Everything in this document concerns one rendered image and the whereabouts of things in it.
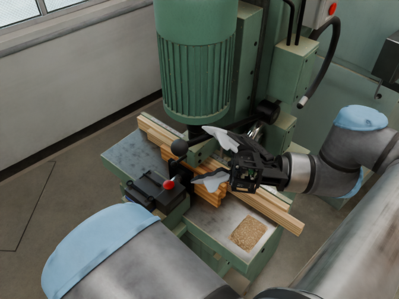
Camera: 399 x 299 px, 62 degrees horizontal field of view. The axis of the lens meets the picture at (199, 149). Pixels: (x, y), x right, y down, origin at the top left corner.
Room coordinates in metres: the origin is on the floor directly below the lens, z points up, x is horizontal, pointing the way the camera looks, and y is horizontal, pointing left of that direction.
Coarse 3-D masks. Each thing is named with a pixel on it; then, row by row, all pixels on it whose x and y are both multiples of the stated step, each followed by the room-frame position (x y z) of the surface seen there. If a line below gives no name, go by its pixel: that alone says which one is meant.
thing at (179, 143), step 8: (264, 104) 0.72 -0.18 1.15; (272, 104) 0.72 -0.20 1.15; (256, 112) 0.71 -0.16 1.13; (264, 112) 0.70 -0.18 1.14; (272, 112) 0.69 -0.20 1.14; (240, 120) 0.62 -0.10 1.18; (248, 120) 0.63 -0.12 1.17; (264, 120) 0.69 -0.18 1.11; (272, 120) 0.70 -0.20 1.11; (224, 128) 0.56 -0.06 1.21; (232, 128) 0.58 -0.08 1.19; (200, 136) 0.50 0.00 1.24; (208, 136) 0.51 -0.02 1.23; (176, 144) 0.44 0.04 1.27; (184, 144) 0.45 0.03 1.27; (192, 144) 0.47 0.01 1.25; (176, 152) 0.43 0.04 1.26; (184, 152) 0.44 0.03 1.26
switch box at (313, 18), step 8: (312, 0) 0.82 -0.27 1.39; (320, 0) 0.81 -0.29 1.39; (328, 0) 0.82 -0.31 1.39; (336, 0) 0.86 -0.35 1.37; (312, 8) 0.82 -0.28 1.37; (320, 8) 0.81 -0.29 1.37; (328, 8) 0.83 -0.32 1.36; (304, 16) 0.83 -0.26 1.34; (312, 16) 0.81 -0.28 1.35; (320, 16) 0.80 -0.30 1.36; (304, 24) 0.82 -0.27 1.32; (312, 24) 0.81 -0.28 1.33; (320, 24) 0.81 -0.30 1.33
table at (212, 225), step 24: (120, 144) 0.81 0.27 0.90; (144, 144) 0.81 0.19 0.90; (120, 168) 0.70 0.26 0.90; (144, 168) 0.70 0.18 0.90; (168, 168) 0.70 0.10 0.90; (192, 216) 0.52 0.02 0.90; (216, 216) 0.52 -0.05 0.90; (240, 216) 0.52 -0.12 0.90; (264, 216) 0.52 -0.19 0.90; (216, 240) 0.45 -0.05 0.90; (264, 240) 0.45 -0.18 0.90; (240, 264) 0.39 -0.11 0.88
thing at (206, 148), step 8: (184, 136) 0.71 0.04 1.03; (200, 144) 0.68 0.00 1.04; (208, 144) 0.69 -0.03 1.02; (216, 144) 0.72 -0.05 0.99; (192, 152) 0.65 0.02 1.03; (200, 152) 0.66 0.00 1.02; (208, 152) 0.69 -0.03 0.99; (184, 160) 0.67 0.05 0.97; (192, 160) 0.65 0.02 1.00; (200, 160) 0.66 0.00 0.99
